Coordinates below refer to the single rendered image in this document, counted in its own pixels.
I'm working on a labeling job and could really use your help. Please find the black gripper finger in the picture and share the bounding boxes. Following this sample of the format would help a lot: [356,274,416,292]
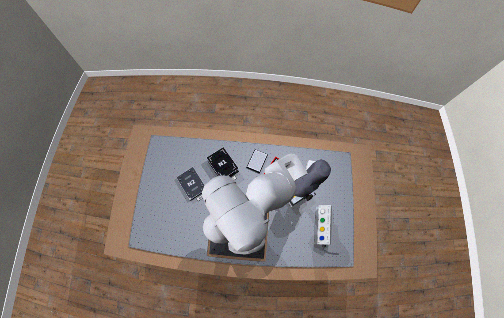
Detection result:
[301,192,316,201]

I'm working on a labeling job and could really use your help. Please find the white button panel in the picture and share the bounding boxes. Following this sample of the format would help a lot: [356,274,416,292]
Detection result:
[314,205,339,255]

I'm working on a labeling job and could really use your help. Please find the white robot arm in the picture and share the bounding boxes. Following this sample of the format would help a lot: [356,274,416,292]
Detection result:
[202,154,331,254]

